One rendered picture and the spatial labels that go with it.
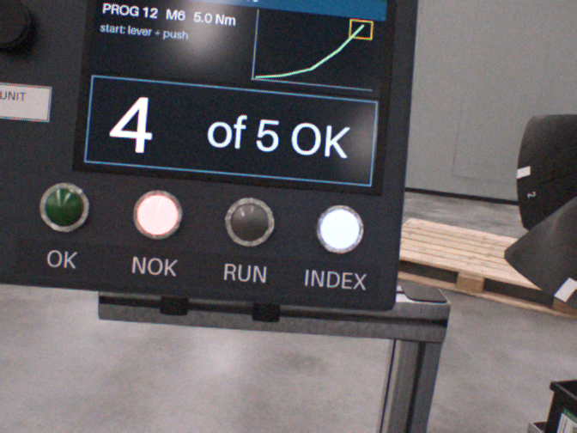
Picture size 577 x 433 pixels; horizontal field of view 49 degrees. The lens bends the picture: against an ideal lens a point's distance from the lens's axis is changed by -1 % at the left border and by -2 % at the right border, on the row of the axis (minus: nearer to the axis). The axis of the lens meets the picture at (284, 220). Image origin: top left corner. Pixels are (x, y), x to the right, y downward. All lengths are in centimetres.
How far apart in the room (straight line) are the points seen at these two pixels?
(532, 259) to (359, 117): 63
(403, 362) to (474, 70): 601
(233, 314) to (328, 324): 6
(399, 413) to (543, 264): 51
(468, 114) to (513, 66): 60
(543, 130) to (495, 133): 523
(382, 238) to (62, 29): 21
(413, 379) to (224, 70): 26
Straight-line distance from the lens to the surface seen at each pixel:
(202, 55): 36
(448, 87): 640
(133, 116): 36
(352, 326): 44
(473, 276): 371
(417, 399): 48
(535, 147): 126
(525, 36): 650
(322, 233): 35
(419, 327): 45
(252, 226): 34
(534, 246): 97
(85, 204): 36
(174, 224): 35
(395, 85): 37
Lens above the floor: 121
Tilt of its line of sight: 15 degrees down
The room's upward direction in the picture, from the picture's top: 6 degrees clockwise
